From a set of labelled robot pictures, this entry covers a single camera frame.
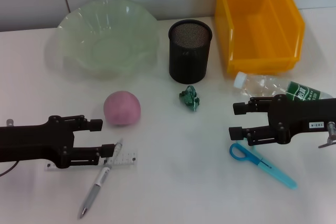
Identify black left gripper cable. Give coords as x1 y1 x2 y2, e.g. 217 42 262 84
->
0 160 19 178

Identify clear plastic ruler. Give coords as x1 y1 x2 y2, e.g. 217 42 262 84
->
44 150 139 172

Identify blue scissors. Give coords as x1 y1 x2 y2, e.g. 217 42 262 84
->
229 141 298 190

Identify grey white ballpoint pen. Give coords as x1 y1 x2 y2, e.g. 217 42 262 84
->
79 137 124 220

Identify clear plastic water bottle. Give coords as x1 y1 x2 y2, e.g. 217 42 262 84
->
233 71 335 104

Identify pink peach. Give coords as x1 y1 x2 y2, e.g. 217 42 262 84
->
103 90 142 126

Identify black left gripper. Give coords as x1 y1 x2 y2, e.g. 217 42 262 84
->
0 115 116 169

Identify green glass fruit bowl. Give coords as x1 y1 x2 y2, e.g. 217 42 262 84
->
44 0 160 80

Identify black mesh pen holder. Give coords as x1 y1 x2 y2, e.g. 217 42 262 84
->
167 19 213 85

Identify green plastic wrapper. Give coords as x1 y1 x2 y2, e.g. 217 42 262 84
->
178 84 202 113

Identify right gripper metal plug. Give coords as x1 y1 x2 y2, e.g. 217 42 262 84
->
326 120 336 141

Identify yellow plastic bin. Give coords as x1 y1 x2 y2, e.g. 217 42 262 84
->
214 0 307 75

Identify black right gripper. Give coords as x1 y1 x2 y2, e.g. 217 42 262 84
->
228 94 336 146

